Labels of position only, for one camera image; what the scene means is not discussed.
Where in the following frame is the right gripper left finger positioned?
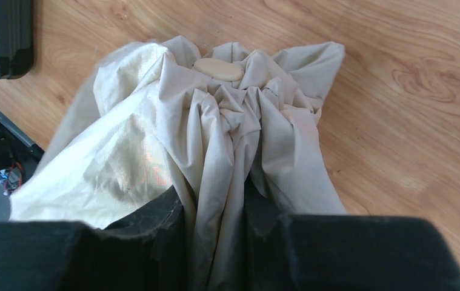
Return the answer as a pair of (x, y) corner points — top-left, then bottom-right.
(0, 188), (186, 290)

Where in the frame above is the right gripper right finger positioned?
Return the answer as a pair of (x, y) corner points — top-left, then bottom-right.
(244, 179), (460, 290)

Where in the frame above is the beige folding umbrella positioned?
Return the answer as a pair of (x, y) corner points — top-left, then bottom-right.
(10, 36), (346, 290)

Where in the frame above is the black poker chip case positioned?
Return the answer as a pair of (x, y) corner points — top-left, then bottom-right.
(0, 0), (34, 79)

